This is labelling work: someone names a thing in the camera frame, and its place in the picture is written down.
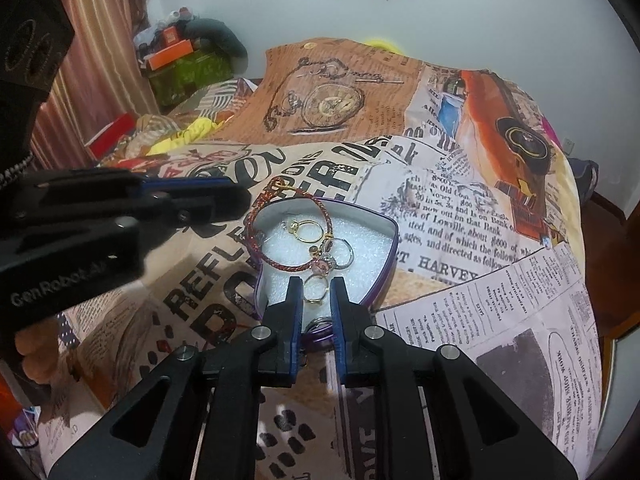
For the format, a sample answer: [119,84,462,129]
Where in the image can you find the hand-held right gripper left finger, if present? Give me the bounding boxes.
[47,276,306,480]

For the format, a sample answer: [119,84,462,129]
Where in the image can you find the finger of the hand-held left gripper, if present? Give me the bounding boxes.
[15,169,235,212]
[114,187,251,234]

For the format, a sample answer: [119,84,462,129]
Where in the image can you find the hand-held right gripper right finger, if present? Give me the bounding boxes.
[329,275,581,480]

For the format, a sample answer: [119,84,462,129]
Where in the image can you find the wide silver ring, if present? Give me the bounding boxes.
[303,316,335,336]

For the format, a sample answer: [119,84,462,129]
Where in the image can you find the plain gold ring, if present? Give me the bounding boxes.
[305,277,331,306]

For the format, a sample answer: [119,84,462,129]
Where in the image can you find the red braided bracelet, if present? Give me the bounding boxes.
[244,177,337,274]

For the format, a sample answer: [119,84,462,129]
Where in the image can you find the silver ring with pink stone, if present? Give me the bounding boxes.
[307,245,336,276]

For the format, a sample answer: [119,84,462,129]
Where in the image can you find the purple heart-shaped tin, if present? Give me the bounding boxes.
[245,200,400,348]

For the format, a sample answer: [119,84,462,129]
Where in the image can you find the thin gold hoop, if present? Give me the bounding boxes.
[297,220,327,247]

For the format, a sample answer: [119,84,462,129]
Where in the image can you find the person's left hand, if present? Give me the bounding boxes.
[14,327,61,364]

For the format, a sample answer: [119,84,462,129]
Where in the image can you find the red and white box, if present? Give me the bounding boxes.
[85,112,137,161]

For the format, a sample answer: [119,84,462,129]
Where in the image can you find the yellow cloth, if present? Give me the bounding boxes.
[150,117,224,156]

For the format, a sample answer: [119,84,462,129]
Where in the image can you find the striped patchwork cloth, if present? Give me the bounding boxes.
[100,77,261,166]

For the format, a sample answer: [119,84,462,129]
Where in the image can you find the green patterned bag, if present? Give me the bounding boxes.
[145,49,236,109]

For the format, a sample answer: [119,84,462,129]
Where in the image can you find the striped brown curtain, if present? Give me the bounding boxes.
[30,0,162,171]

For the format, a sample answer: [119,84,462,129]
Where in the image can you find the orange box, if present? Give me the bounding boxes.
[147,39,194,71]

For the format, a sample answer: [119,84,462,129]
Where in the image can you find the newspaper print blanket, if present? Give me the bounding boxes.
[40,35,607,480]

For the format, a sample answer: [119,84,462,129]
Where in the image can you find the white plastic bags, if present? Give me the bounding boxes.
[132,10,193,52]

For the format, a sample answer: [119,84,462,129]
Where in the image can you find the grey plush pillow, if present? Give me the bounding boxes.
[185,17,250,59]

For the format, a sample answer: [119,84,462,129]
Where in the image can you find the magenta cloth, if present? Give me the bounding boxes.
[542,115,561,156]

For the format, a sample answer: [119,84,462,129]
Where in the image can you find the dark backpack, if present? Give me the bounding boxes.
[567,157,599,206]

